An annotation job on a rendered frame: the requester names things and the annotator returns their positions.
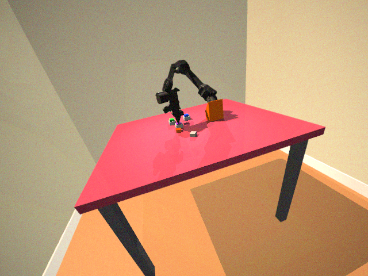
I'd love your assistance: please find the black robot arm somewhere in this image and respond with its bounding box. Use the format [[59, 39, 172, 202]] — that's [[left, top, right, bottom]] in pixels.
[[156, 60, 218, 114]]

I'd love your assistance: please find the blue button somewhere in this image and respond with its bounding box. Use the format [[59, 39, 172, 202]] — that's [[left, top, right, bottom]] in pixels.
[[183, 114, 191, 121]]

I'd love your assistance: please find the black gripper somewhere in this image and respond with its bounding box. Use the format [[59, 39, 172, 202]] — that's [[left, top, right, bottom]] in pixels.
[[169, 100, 184, 123]]

